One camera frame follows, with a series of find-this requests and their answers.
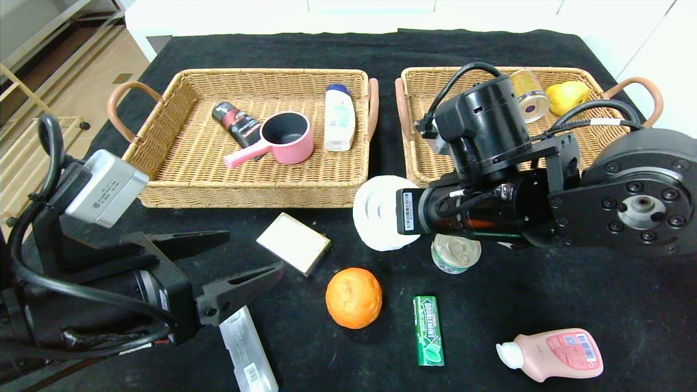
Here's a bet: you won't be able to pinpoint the black tablecloth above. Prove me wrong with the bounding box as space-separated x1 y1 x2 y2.
0 28 697 392

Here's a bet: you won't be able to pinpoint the pink saucepan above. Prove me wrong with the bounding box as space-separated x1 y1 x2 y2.
223 112 315 170

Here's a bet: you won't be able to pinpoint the black left camera bracket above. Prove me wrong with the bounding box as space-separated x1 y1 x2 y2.
30 163 164 278

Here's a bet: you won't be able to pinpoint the wooden rack on wheels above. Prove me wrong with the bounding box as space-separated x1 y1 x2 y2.
0 63 92 229

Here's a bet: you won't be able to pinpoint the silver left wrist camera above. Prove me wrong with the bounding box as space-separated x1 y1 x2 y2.
64 149 149 229

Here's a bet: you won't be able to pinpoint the orange fruit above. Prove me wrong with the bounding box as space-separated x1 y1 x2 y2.
326 267 383 329

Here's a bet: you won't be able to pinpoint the cream rectangular box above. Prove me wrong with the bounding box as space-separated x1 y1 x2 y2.
256 212 332 277

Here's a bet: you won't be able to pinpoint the green chewing gum pack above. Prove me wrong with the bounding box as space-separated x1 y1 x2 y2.
412 296 445 367

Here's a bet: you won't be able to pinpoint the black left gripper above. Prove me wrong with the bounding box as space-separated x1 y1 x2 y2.
28 230 285 356

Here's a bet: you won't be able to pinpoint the black red tube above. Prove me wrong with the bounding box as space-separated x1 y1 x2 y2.
212 102 264 162

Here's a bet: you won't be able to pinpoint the translucent white toothbrush case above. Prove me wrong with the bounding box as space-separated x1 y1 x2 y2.
219 305 279 392

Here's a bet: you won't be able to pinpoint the white bottle blue cap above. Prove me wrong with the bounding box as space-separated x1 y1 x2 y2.
324 84 357 152

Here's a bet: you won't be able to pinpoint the gold drink can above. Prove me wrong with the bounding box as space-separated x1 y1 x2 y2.
511 69 551 124

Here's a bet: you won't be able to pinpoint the white plastic bowl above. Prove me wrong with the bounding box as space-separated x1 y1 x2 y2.
352 175 423 252

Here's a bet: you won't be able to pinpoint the pink bottle white cap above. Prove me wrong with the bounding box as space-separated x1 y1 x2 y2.
496 328 604 383

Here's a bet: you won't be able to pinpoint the grey shelf unit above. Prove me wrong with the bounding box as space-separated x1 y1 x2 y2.
0 0 129 82

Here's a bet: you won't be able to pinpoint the small pull-tab tin can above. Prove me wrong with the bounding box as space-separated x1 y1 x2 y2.
431 234 482 274

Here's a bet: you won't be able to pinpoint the yellow pear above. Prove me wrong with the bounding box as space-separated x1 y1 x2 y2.
546 81 591 117

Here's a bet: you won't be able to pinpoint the braided cable white tag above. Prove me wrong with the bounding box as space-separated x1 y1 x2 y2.
547 116 644 137

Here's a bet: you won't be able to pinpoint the wicker basket brown handles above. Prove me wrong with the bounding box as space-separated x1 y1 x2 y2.
107 69 380 209
394 66 665 188

